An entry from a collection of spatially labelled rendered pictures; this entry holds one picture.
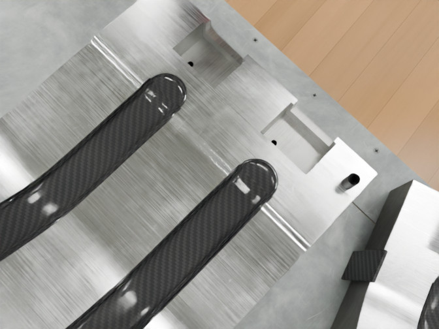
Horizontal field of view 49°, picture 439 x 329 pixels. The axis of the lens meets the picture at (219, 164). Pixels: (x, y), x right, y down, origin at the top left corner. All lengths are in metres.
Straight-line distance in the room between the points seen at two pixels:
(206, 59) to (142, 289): 0.22
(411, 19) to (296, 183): 0.28
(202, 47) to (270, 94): 0.09
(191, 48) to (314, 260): 0.24
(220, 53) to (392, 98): 0.20
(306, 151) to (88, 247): 0.21
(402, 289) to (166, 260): 0.21
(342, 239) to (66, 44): 0.36
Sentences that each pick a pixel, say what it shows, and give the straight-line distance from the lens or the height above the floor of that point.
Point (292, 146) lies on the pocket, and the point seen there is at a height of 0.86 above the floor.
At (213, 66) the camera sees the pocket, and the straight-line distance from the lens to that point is 0.46.
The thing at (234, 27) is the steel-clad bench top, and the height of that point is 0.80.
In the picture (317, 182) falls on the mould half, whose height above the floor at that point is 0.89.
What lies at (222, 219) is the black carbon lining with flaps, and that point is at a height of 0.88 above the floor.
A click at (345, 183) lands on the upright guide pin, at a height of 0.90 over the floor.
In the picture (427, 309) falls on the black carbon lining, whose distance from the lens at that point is 0.47.
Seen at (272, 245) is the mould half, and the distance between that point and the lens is 0.39.
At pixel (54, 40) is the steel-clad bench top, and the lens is 0.56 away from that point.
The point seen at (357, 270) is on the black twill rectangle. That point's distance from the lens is 0.47.
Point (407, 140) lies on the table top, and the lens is 0.55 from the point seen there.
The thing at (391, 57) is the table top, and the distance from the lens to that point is 0.58.
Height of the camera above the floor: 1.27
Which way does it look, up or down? 75 degrees down
